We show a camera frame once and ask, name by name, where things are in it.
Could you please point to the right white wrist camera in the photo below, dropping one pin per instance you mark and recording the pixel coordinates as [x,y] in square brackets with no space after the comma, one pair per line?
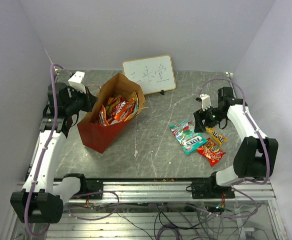
[205,101]

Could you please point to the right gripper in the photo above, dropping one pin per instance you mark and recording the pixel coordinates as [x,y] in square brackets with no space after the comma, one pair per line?
[199,126]

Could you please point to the red snack mix bag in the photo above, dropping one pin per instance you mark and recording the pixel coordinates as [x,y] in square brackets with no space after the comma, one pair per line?
[211,151]

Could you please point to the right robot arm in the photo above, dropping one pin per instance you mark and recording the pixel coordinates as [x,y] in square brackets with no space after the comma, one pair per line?
[255,158]

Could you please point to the small whiteboard yellow frame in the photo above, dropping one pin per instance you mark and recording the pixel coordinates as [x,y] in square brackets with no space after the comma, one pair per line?
[152,74]

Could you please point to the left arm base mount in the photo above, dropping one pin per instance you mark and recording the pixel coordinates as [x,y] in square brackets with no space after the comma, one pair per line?
[90,188]

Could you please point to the teal Fox's candy bag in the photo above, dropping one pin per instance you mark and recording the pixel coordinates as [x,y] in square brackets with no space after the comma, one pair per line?
[187,137]

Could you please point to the yellow M&M's bag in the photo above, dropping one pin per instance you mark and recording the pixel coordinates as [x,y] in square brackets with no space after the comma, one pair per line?
[218,137]

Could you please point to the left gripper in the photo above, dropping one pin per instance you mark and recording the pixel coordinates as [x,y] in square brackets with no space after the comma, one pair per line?
[89,99]

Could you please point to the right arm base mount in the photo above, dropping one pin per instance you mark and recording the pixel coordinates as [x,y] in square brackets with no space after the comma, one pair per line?
[206,188]

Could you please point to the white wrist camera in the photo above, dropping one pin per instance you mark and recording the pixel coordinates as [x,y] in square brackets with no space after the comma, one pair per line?
[76,81]
[205,101]

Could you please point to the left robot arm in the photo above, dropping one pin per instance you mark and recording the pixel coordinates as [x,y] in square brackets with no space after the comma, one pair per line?
[40,201]

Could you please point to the red brown paper bag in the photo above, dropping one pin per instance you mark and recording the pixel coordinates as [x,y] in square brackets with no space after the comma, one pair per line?
[96,136]

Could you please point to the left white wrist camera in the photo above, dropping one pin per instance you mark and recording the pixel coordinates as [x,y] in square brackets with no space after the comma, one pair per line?
[76,81]

